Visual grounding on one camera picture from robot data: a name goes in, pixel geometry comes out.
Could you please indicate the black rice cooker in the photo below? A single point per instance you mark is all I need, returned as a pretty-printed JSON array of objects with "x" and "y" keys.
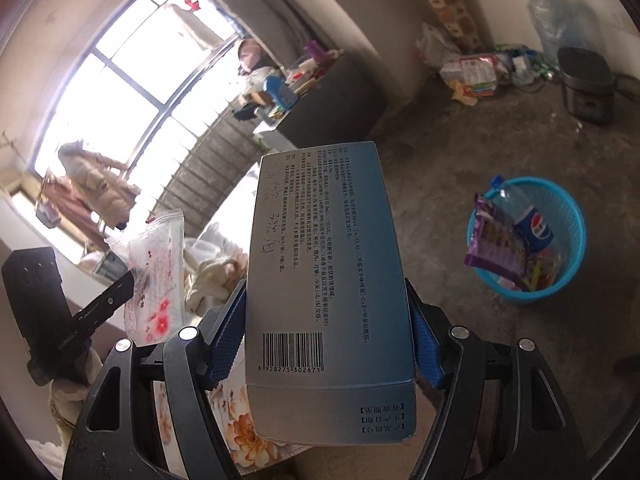
[{"x": 585, "y": 85}]

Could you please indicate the purple snack packet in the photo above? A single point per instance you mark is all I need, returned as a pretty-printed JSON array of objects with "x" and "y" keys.
[{"x": 495, "y": 240}]

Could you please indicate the purple cup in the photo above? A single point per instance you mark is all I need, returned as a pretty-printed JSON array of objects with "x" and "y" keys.
[{"x": 315, "y": 51}]

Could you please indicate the metal railing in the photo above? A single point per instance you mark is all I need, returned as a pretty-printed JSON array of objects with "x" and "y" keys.
[{"x": 200, "y": 170}]

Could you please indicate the hanging red garment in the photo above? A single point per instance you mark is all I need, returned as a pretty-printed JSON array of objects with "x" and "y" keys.
[{"x": 191, "y": 2}]

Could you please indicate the beige puffer coat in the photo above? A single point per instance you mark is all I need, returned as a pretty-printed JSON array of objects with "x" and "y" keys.
[{"x": 102, "y": 185}]

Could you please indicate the pile of printed packets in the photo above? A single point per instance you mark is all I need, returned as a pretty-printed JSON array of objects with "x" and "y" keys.
[{"x": 470, "y": 77}]

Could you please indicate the large window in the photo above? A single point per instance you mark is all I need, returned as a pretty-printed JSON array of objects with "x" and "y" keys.
[{"x": 130, "y": 75}]

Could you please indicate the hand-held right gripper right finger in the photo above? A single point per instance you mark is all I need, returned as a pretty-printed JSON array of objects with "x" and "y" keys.
[{"x": 427, "y": 350}]

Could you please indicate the blue plastic basket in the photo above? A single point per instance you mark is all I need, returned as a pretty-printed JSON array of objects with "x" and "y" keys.
[{"x": 567, "y": 240}]

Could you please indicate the blue detergent bottle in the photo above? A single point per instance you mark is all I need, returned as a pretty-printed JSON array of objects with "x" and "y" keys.
[{"x": 281, "y": 95}]

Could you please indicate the tall patterned cardboard box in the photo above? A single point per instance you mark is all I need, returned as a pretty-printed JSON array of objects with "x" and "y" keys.
[{"x": 450, "y": 0}]

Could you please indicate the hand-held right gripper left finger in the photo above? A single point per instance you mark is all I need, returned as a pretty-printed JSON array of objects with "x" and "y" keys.
[{"x": 227, "y": 340}]

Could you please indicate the grey cabinet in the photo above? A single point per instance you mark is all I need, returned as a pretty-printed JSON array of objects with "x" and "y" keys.
[{"x": 330, "y": 110}]

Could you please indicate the large clear water jug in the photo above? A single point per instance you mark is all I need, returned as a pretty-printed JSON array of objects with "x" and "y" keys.
[{"x": 557, "y": 20}]

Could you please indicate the pink coat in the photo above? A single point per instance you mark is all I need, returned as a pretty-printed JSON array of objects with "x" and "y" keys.
[{"x": 62, "y": 205}]

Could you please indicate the cream cloth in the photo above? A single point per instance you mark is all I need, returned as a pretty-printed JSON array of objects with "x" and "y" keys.
[{"x": 215, "y": 285}]

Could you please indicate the hanging white garment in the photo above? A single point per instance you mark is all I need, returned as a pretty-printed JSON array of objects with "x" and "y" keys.
[{"x": 197, "y": 25}]

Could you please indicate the white plastic bag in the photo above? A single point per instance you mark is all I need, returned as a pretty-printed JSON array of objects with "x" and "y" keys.
[{"x": 432, "y": 45}]

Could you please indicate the grey blue medicine box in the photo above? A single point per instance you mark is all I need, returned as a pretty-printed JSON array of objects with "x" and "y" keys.
[{"x": 325, "y": 270}]

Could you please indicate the brown cloth bundle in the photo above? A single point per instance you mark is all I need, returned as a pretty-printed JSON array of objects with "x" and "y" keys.
[{"x": 255, "y": 55}]

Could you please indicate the clear floral plastic bag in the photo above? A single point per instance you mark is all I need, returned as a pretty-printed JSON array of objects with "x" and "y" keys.
[{"x": 155, "y": 270}]

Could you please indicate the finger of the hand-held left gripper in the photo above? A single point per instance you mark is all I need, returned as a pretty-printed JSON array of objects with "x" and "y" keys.
[{"x": 107, "y": 305}]

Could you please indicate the cola plastic bottle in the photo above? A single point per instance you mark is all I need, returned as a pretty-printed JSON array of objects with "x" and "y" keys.
[{"x": 527, "y": 220}]

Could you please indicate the white paper bag green logo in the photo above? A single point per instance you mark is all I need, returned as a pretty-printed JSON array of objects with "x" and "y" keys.
[{"x": 262, "y": 142}]

